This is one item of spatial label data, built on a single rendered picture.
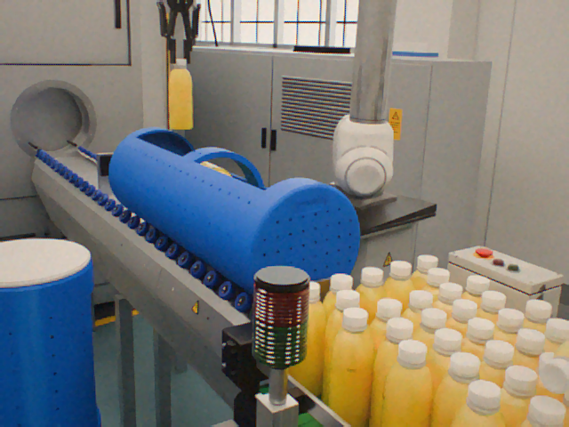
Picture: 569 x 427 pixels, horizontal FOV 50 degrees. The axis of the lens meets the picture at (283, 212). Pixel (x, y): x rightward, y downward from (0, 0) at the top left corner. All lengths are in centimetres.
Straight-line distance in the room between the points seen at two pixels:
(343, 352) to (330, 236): 39
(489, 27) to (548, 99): 60
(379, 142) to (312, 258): 49
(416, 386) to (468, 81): 237
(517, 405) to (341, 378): 27
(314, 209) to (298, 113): 221
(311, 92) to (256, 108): 49
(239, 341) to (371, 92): 83
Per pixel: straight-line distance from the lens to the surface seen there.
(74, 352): 142
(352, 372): 99
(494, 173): 419
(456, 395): 89
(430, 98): 290
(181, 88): 187
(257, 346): 71
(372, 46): 166
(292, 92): 347
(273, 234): 122
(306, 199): 124
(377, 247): 189
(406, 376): 90
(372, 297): 115
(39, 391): 143
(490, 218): 425
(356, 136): 167
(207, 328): 147
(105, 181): 241
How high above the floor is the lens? 151
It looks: 16 degrees down
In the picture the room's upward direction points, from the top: 2 degrees clockwise
